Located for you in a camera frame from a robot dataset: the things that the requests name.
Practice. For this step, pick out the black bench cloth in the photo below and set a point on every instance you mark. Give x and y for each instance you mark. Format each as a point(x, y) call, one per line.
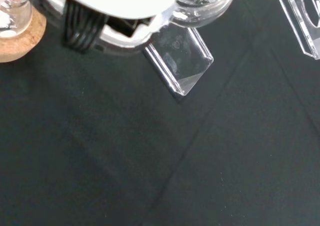
point(125, 148)

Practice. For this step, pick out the small round-bottom glass flask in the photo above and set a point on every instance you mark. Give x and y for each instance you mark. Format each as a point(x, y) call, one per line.
point(12, 15)

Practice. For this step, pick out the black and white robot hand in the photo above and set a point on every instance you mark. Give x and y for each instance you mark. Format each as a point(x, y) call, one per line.
point(112, 3)

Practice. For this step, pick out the clear acrylic funnel stand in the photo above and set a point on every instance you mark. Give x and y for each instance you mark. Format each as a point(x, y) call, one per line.
point(180, 60)

